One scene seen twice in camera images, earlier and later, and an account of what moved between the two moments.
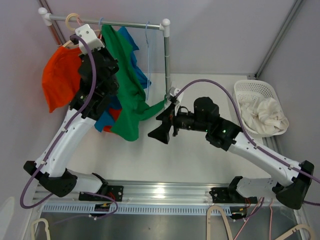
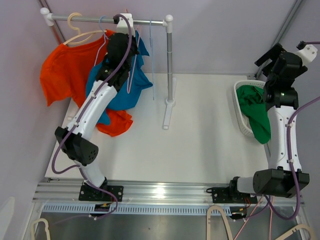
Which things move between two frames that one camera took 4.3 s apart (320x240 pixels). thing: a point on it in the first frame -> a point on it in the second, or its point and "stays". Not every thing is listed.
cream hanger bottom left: (46, 228) stays
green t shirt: (135, 106) -> (252, 104)
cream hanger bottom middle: (227, 228) stays
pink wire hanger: (79, 21) -> (128, 88)
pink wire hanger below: (252, 213) stays
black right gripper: (161, 133) -> (273, 55)
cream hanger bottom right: (311, 232) stays
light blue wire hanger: (148, 65) -> (151, 59)
